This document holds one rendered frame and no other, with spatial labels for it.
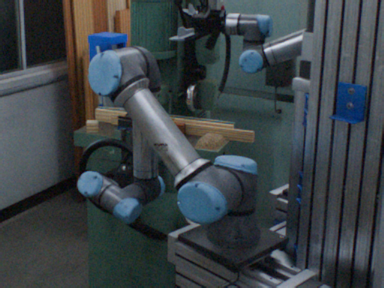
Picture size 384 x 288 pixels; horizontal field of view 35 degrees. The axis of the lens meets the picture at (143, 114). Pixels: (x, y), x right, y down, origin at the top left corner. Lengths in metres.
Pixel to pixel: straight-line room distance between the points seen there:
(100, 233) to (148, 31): 0.84
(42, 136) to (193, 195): 2.46
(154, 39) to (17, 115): 1.61
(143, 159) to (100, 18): 2.32
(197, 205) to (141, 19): 0.96
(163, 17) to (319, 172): 0.91
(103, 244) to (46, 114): 1.53
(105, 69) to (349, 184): 0.69
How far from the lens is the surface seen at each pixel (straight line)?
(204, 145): 2.19
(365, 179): 1.59
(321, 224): 1.70
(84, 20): 3.82
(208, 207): 1.50
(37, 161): 3.88
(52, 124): 3.93
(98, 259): 2.57
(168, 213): 2.33
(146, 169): 1.79
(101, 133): 2.37
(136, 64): 1.62
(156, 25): 2.26
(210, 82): 2.46
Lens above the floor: 1.59
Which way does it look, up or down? 15 degrees down
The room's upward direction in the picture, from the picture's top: straight up
